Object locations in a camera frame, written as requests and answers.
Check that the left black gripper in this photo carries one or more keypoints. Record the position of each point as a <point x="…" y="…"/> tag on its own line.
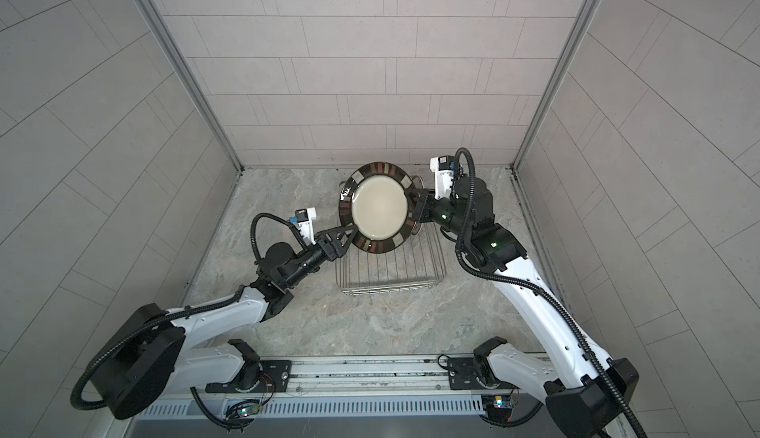
<point x="326" y="242"/>

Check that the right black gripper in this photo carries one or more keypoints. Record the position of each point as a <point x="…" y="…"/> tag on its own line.
<point x="427" y="203"/>

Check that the dark rimmed cream plate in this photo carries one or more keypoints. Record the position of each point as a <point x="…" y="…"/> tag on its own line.
<point x="375" y="199"/>

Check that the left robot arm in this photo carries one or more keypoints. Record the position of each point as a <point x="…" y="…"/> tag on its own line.
<point x="158" y="351"/>

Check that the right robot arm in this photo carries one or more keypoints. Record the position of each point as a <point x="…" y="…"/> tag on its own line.
<point x="582" y="387"/>

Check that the left green circuit board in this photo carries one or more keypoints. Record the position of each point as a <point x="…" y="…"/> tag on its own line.
<point x="241" y="414"/>

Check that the green circuit board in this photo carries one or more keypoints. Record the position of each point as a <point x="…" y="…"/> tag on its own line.
<point x="241" y="414"/>
<point x="497" y="408"/>

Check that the right green circuit board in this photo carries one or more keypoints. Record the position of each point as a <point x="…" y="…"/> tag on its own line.
<point x="497" y="408"/>

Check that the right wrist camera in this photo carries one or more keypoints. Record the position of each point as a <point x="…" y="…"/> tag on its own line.
<point x="444" y="174"/>

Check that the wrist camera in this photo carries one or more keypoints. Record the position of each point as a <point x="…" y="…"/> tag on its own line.
<point x="304" y="219"/>
<point x="444" y="174"/>

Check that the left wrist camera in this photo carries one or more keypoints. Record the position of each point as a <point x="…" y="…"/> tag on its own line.
<point x="304" y="219"/>

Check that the metal wire dish rack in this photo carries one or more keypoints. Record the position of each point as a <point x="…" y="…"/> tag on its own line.
<point x="417" y="264"/>

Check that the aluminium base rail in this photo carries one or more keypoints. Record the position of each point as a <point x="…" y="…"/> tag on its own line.
<point x="368" y="372"/>

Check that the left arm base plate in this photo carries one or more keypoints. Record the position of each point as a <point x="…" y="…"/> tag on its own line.
<point x="264" y="377"/>

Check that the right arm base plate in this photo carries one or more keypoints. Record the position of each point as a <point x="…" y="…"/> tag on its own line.
<point x="461" y="373"/>

